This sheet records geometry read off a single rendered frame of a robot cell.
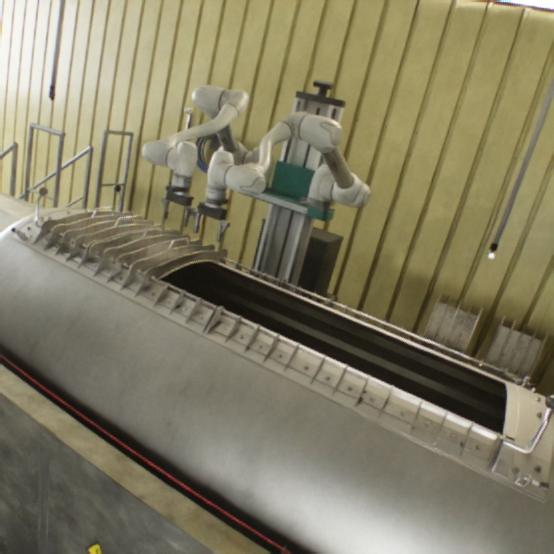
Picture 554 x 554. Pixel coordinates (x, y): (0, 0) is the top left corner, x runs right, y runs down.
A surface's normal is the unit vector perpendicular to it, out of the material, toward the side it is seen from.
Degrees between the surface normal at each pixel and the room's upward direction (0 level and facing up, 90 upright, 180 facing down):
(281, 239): 90
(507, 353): 73
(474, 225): 90
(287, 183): 90
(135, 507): 90
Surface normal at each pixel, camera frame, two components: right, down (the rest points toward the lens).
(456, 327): -0.37, -0.13
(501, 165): -0.47, 0.19
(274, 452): -0.28, -0.33
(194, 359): -0.15, -0.55
